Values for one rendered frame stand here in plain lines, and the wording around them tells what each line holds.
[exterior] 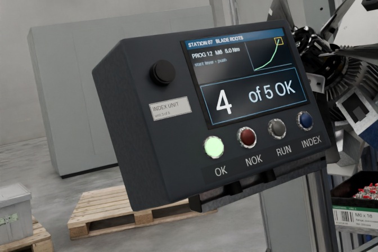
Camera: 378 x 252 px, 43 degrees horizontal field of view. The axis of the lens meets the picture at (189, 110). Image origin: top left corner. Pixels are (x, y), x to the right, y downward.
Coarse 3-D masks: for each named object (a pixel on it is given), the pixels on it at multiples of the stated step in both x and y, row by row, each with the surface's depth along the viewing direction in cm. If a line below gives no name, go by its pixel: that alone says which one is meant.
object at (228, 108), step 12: (204, 84) 57; (216, 84) 58; (228, 84) 58; (204, 96) 56; (216, 96) 57; (228, 96) 58; (216, 108) 57; (228, 108) 58; (240, 108) 58; (216, 120) 56; (228, 120) 57
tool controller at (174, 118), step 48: (144, 48) 54; (192, 48) 57; (240, 48) 61; (288, 48) 65; (144, 96) 53; (192, 96) 56; (240, 96) 59; (288, 96) 63; (144, 144) 53; (192, 144) 54; (288, 144) 61; (144, 192) 55; (192, 192) 52; (240, 192) 62
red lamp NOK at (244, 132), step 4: (240, 128) 58; (244, 128) 58; (248, 128) 58; (240, 132) 57; (244, 132) 57; (248, 132) 57; (252, 132) 57; (240, 136) 57; (244, 136) 57; (248, 136) 57; (252, 136) 57; (240, 140) 57; (244, 140) 57; (248, 140) 57; (252, 140) 57; (240, 144) 57; (244, 144) 57; (248, 144) 57; (252, 144) 57; (248, 148) 57
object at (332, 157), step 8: (320, 96) 131; (320, 104) 130; (320, 112) 128; (328, 112) 128; (328, 120) 127; (328, 128) 125; (328, 136) 123; (336, 144) 122; (328, 152) 120; (336, 152) 120; (328, 160) 119; (336, 160) 118
